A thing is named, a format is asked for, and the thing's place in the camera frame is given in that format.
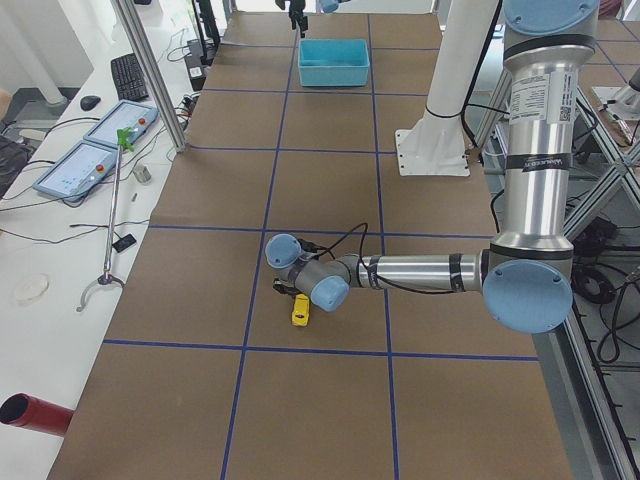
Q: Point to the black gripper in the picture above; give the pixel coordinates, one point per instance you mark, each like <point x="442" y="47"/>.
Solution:
<point x="281" y="287"/>
<point x="296" y="7"/>

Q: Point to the yellow beetle toy car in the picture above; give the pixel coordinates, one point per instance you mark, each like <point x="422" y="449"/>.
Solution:
<point x="301" y="311"/>

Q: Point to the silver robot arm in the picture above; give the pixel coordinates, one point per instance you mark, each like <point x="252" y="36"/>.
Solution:
<point x="325" y="6"/>
<point x="524" y="273"/>

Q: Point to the light blue plastic bin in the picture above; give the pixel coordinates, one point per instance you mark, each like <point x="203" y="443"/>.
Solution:
<point x="333" y="62"/>

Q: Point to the black keyboard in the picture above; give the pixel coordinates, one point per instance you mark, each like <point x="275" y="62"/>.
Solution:
<point x="128" y="78"/>

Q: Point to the small silver metal cylinder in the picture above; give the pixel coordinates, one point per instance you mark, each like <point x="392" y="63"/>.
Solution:
<point x="141" y="174"/>

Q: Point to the far teach pendant tablet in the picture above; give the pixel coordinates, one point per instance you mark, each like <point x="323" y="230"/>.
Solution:
<point x="136" y="116"/>

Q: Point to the teach pendant tablet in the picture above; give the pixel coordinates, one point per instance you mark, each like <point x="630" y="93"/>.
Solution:
<point x="136" y="116"/>
<point x="72" y="177"/>

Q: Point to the reacher grabber tool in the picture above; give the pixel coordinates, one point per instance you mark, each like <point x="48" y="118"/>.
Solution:
<point x="106" y="277"/>

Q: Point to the black computer mouse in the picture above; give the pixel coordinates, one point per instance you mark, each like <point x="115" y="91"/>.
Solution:
<point x="89" y="102"/>

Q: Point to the near teach pendant tablet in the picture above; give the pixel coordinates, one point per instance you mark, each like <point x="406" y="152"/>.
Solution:
<point x="72" y="177"/>

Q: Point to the red cylinder tube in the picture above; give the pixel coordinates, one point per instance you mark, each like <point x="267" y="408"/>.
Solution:
<point x="32" y="413"/>

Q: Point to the seated person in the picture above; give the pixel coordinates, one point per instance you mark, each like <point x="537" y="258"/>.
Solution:
<point x="14" y="156"/>

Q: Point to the aluminium frame post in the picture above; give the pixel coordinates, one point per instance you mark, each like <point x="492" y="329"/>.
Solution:
<point x="134" y="30"/>

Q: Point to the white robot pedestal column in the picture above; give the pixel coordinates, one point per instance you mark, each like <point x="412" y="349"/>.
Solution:
<point x="435" y="145"/>

